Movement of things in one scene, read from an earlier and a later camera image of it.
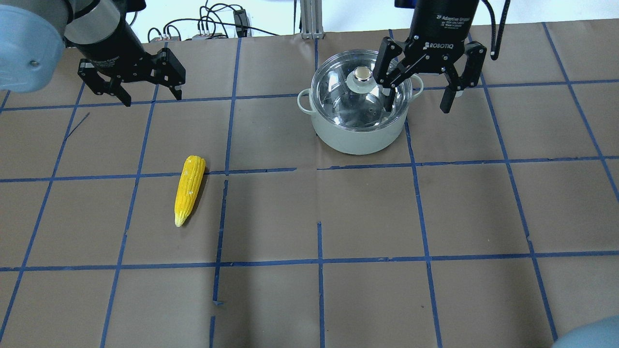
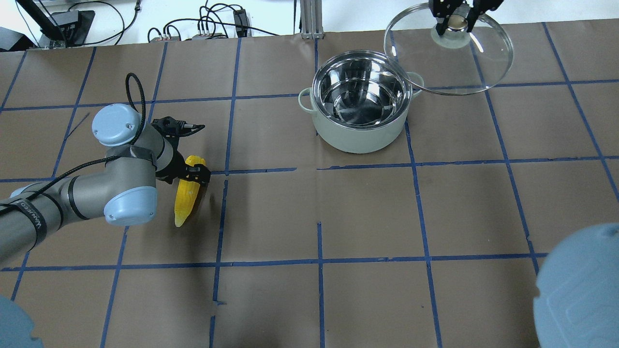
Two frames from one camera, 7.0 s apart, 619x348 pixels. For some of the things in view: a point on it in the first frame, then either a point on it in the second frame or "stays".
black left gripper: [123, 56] -> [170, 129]
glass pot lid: [346, 96] -> [458, 63]
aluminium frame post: [311, 15] stays
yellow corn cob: [192, 175] stays
